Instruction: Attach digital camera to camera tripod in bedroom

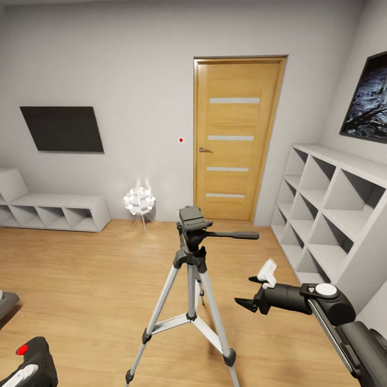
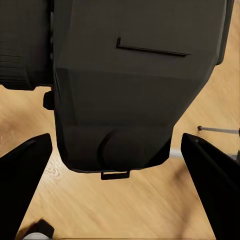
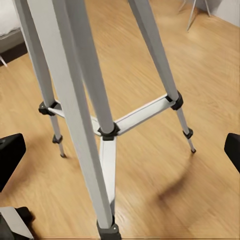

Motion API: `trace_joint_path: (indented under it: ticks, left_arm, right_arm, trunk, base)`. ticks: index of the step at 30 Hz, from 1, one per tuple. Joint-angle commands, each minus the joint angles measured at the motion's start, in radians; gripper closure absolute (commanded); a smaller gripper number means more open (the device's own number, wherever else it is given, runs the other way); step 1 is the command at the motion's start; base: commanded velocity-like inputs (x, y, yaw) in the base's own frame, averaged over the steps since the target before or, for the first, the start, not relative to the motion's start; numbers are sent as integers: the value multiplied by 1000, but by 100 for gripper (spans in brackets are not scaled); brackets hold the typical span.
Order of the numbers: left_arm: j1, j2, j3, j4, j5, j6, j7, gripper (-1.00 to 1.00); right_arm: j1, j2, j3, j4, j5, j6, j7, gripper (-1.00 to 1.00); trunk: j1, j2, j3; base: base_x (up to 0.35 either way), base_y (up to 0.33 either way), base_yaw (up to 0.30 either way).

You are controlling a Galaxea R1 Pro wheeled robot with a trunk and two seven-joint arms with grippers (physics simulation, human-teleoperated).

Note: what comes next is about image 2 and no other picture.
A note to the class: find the digital camera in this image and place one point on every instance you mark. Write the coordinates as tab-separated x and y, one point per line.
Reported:
121	72

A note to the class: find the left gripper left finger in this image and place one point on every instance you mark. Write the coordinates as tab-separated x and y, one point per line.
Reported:
20	172

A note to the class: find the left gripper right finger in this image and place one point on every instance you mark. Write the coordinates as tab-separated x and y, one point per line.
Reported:
216	177

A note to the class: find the camera tripod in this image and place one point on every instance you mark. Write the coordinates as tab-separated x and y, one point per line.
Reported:
174	152

